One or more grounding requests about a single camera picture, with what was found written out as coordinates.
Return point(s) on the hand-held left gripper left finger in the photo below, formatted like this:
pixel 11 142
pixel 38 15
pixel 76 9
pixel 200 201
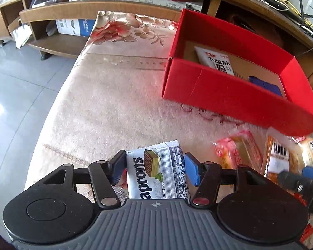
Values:
pixel 117 170

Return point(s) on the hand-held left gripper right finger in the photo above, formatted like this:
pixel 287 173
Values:
pixel 191 169

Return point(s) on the white wafer packet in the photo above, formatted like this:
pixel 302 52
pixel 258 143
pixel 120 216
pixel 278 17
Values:
pixel 156 173

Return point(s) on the red cardboard box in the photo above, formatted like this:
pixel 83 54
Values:
pixel 224 93

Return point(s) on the orange labelled bread packet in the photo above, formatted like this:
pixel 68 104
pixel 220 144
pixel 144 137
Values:
pixel 279 156

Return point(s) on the red snack packet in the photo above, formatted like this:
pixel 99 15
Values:
pixel 307 235

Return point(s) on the pink bread packet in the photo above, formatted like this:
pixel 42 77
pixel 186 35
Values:
pixel 237 148

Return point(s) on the floral beige tablecloth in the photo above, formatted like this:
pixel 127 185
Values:
pixel 107 96

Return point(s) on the blue snack packet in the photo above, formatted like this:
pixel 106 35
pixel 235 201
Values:
pixel 266 84

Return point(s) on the white printed snack packet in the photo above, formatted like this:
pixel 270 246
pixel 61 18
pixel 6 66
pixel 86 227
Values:
pixel 214 60

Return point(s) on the white and blue box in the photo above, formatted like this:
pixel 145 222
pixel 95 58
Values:
pixel 75 27

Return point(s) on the white plastic bag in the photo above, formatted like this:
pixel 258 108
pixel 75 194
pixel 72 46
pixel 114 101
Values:
pixel 22 36

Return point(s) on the wooden TV stand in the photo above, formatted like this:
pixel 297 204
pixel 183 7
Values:
pixel 67 7

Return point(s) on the silver media player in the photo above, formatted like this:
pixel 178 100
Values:
pixel 146 0

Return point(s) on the clear plastic container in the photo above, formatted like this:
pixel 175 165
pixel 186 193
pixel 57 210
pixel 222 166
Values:
pixel 47 0

